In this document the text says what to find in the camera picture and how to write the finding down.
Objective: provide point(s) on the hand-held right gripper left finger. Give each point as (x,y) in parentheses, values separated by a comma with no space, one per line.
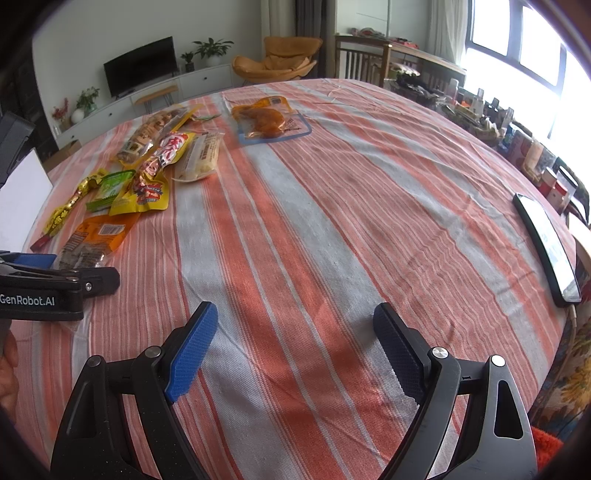
(194,350)

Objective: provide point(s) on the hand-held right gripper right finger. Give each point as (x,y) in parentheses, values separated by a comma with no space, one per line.
(399,355)

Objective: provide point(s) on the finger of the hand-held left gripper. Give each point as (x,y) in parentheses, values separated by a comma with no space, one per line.
(99,281)
(37,261)

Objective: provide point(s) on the orange packet with dark contents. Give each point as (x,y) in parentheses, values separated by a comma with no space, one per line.
(99,230)

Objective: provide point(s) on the white box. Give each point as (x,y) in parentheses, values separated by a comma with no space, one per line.
(23,207)

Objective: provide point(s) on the green snack packet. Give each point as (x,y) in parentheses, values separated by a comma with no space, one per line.
(108,189)

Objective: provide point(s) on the long brown cracker packet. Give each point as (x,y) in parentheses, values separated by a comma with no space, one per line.
(147,131)

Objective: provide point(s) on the cream bread packet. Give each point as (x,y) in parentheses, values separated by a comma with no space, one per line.
(201,157)

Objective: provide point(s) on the chicken leg snack packet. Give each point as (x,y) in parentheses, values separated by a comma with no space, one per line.
(265,120)

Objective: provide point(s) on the person's left hand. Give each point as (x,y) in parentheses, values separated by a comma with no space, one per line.
(7,374)

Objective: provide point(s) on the gold candy wrapper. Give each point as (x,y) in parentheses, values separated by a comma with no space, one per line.
(69,207)

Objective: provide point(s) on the brown cardboard box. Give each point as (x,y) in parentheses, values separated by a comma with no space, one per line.
(64,154)

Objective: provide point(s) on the dark grey panel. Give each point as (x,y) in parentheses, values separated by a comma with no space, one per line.
(16,138)

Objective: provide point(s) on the orange white striped tablecloth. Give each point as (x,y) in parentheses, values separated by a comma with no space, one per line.
(323,230)

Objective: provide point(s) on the yellow red snack packet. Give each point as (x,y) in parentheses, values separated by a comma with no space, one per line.
(168,152)

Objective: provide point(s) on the red flower plant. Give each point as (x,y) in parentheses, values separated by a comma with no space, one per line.
(60,113)

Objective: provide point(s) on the dark bookcase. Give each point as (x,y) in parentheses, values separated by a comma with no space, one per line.
(44,106)

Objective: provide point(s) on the green plant in white vase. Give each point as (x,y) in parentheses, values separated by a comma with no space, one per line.
(87,101)

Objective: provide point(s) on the floral printed cloth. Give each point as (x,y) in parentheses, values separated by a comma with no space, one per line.
(565,378)

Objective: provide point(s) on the orange fabric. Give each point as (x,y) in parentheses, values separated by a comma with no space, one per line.
(547,454)

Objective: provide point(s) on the black smartphone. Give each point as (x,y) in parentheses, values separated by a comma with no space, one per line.
(549,249)

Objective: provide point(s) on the thin green wrapper strip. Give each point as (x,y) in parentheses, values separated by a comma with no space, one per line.
(207,117)

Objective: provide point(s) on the wooden stool with metal legs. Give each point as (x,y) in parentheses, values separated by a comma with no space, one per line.
(154,92)

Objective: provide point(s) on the black flat television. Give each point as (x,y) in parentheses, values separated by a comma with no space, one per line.
(141,67)

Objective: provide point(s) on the white television cabinet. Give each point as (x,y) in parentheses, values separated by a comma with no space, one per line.
(203,81)

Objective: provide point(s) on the small green potted plant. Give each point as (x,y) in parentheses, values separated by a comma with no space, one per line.
(187,60)

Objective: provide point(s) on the row of assorted small boxes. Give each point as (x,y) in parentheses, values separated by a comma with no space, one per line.
(508,129)

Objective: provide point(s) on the large green potted plant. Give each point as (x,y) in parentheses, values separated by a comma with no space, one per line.
(212,48)

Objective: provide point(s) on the orange lounge chair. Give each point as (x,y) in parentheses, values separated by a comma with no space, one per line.
(277,60)

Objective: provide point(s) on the wooden side table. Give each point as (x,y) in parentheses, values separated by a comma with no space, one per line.
(364,55)

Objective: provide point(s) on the grey curtain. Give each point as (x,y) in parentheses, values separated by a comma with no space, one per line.
(311,32)

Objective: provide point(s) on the large window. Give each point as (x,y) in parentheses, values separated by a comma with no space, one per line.
(531,41)

